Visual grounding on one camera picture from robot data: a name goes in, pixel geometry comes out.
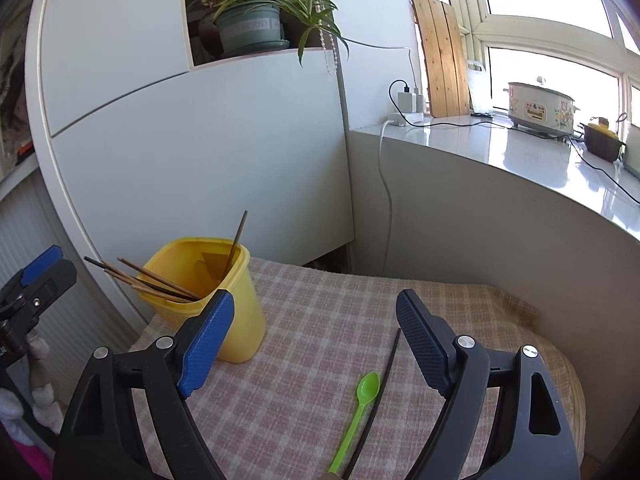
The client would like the green plastic spoon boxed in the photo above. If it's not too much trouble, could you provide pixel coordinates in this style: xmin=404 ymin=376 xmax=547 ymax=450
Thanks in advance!
xmin=327 ymin=371 xmax=382 ymax=475

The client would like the white plastic bag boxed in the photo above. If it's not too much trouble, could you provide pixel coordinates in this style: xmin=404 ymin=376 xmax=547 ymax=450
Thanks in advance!
xmin=466 ymin=59 xmax=493 ymax=116

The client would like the white bead chain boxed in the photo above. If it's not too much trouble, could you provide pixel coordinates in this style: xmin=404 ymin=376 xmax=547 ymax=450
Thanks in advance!
xmin=307 ymin=0 xmax=341 ymax=77

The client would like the pink checked tablecloth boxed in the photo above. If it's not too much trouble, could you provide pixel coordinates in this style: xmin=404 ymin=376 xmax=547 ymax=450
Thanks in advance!
xmin=127 ymin=256 xmax=586 ymax=480

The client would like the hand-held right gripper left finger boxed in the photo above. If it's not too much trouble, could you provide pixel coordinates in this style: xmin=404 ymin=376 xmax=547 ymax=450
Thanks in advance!
xmin=52 ymin=289 xmax=236 ymax=480

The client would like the potted spider plant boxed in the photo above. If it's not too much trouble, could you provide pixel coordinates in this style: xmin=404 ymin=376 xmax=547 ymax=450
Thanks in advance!
xmin=190 ymin=0 xmax=363 ymax=78

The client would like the black chopstick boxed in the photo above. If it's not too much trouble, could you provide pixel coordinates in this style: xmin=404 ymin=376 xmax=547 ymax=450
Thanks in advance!
xmin=342 ymin=329 xmax=402 ymax=478

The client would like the white framed window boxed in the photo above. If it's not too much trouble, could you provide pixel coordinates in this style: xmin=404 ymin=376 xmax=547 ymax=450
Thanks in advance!
xmin=440 ymin=0 xmax=640 ymax=128

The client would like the brown pot with yellow lid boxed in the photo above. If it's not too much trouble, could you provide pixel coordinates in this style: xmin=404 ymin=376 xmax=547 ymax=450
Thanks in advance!
xmin=580 ymin=116 xmax=626 ymax=163

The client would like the white floral slow cooker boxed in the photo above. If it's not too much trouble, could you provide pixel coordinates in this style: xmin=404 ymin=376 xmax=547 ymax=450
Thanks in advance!
xmin=504 ymin=76 xmax=578 ymax=138

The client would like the white power strip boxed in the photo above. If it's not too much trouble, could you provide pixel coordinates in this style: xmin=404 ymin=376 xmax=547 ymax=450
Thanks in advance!
xmin=385 ymin=112 xmax=426 ymax=127

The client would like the person's left hand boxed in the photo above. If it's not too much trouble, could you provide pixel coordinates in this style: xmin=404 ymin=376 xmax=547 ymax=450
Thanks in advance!
xmin=0 ymin=336 xmax=66 ymax=435

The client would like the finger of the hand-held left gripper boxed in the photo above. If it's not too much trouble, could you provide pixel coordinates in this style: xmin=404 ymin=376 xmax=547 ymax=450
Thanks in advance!
xmin=10 ymin=246 xmax=78 ymax=323

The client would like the wooden board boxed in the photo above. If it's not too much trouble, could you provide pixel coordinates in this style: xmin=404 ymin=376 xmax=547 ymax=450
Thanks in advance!
xmin=409 ymin=0 xmax=473 ymax=118

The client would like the white cabinet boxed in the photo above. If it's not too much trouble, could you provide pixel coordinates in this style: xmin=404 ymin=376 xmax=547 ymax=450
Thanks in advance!
xmin=25 ymin=0 xmax=356 ymax=331

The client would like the pale green kettle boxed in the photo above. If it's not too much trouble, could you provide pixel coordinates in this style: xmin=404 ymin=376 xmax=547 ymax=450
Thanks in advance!
xmin=622 ymin=122 xmax=640 ymax=181

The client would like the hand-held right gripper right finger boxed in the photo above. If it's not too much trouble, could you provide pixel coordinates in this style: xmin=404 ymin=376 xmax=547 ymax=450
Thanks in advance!
xmin=395 ymin=289 xmax=583 ymax=480

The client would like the brown wooden chopstick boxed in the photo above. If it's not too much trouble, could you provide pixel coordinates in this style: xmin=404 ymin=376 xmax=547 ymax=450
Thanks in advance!
xmin=118 ymin=258 xmax=202 ymax=299
xmin=131 ymin=286 xmax=195 ymax=304
xmin=84 ymin=256 xmax=198 ymax=303
xmin=223 ymin=210 xmax=249 ymax=276
xmin=102 ymin=268 xmax=197 ymax=303

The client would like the white charger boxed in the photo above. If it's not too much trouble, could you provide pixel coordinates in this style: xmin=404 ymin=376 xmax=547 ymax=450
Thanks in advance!
xmin=397 ymin=91 xmax=426 ymax=114

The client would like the brown ceramic jar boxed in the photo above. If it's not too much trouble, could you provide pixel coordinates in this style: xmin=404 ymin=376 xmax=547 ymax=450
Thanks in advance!
xmin=197 ymin=0 xmax=236 ymax=56

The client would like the yellow plastic container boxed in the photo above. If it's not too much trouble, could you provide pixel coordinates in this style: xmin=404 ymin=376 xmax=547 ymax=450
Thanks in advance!
xmin=136 ymin=236 xmax=267 ymax=364

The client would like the grey ribbed panel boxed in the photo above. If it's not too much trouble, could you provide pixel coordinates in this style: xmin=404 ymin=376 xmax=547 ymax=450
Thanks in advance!
xmin=0 ymin=165 xmax=146 ymax=411

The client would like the black charger cable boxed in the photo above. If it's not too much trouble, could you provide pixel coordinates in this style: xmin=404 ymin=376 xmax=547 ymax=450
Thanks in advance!
xmin=389 ymin=79 xmax=507 ymax=129

